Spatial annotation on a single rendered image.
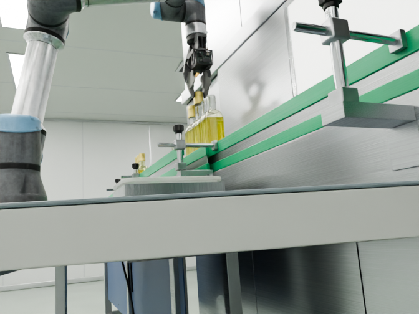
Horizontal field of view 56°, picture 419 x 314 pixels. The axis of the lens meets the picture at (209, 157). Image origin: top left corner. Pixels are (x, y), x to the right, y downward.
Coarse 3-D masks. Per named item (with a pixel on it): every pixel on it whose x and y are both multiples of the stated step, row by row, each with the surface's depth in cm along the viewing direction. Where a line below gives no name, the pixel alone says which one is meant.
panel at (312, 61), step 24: (312, 0) 97; (360, 0) 82; (384, 0) 76; (408, 0) 71; (360, 24) 82; (384, 24) 76; (408, 24) 71; (312, 48) 97; (360, 48) 82; (312, 72) 97
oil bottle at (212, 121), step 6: (204, 114) 124; (210, 114) 121; (216, 114) 122; (222, 114) 124; (204, 120) 123; (210, 120) 121; (216, 120) 122; (222, 120) 123; (204, 126) 123; (210, 126) 121; (216, 126) 121; (222, 126) 122; (204, 132) 123; (210, 132) 120; (216, 132) 121; (222, 132) 122; (204, 138) 123; (210, 138) 120; (216, 138) 121; (222, 138) 121
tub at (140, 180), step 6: (126, 180) 81; (132, 180) 80; (138, 180) 80; (144, 180) 81; (150, 180) 81; (156, 180) 82; (162, 180) 82; (168, 180) 83; (174, 180) 83; (180, 180) 84; (186, 180) 84; (192, 180) 85; (198, 180) 86; (204, 180) 87; (210, 180) 87; (216, 180) 89; (114, 186) 91; (120, 186) 88
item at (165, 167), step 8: (176, 152) 113; (160, 160) 130; (168, 160) 121; (176, 160) 115; (152, 168) 140; (160, 168) 131; (168, 168) 122; (144, 176) 153; (152, 176) 142; (160, 176) 130; (168, 176) 121
